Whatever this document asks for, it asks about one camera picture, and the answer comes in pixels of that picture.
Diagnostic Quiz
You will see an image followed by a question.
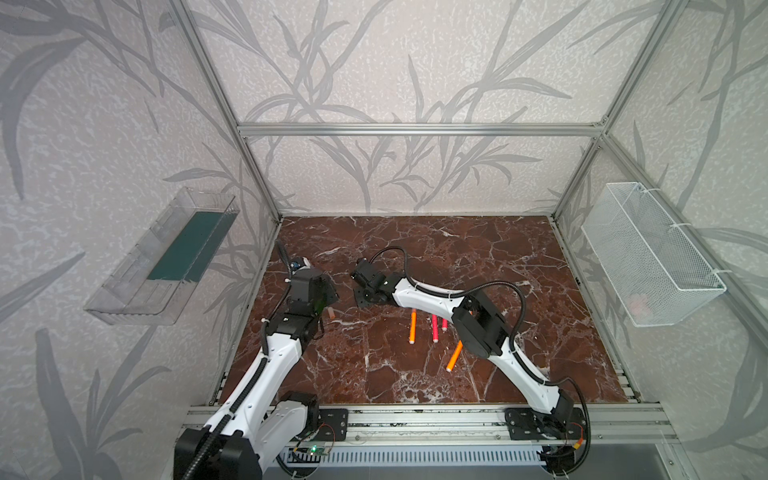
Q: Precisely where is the horizontal aluminium crossbar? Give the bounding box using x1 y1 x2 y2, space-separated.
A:
237 123 602 138

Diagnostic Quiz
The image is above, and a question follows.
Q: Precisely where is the thick pink marker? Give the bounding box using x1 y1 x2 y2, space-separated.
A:
431 314 439 343

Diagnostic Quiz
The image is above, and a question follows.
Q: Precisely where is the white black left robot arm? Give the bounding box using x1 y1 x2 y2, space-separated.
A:
172 266 339 479

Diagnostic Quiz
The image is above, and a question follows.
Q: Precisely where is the clear plastic wall tray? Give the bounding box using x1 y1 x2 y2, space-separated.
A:
84 187 240 326

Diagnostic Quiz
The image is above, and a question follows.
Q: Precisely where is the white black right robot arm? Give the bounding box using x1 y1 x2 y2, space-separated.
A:
351 259 574 438

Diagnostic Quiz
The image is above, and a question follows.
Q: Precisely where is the white wire mesh basket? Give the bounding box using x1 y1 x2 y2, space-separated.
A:
582 182 727 328

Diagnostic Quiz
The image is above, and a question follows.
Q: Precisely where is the orange pen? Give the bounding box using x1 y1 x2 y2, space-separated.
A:
446 341 463 372
408 309 418 345

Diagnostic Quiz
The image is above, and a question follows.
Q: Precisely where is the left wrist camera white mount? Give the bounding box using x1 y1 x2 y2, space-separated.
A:
289 257 312 273

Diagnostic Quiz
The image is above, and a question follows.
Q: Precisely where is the black corrugated right cable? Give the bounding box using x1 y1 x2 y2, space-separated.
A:
365 246 592 457

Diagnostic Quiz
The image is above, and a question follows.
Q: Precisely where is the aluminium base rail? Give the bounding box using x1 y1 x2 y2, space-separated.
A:
173 403 679 448

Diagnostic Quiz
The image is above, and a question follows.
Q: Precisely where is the aluminium frame post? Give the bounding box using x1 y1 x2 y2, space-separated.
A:
170 0 282 223

